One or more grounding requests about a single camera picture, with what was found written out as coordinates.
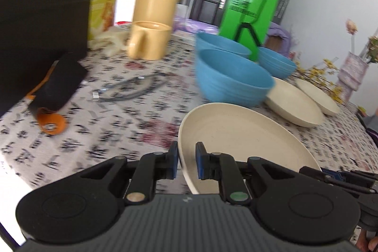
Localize cream plate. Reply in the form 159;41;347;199
178;103;320;194
265;77;325;128
295;79;340;116

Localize blue bowl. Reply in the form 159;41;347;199
195;33;252;58
195;49;275;107
258;47;297;79

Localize person's right hand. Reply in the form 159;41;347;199
356;230;378;252

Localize calligraphy print tablecloth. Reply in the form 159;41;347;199
0;22;378;241

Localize grey purple folded cloth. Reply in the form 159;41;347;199
356;111;378;146

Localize black orange glasses case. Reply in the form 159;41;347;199
26;54;88;136

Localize yellow mug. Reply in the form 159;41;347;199
127;21;172;61

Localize yellow flower branch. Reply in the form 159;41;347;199
293;59;344;104

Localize pink textured vase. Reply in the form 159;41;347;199
336;52;368;102

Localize yellow-green snack box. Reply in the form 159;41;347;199
88;0;117;40

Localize purple jacket on chair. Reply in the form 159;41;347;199
263;22;292;58

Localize green shopping bag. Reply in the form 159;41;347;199
219;0;278;61

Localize dried pink roses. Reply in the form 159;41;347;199
345;18;378;64

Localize black paper bag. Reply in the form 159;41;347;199
1;0;90;115

